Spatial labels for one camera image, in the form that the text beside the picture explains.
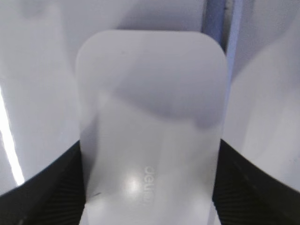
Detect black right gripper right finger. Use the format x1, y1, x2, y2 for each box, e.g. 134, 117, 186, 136
212, 140, 300, 225

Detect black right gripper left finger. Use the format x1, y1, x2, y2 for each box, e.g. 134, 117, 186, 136
0, 142, 86, 225

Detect white board eraser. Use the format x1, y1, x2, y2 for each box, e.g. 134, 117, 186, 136
75, 30, 229, 225

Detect white board with aluminium frame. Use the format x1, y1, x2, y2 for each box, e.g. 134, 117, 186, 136
0, 0, 300, 206

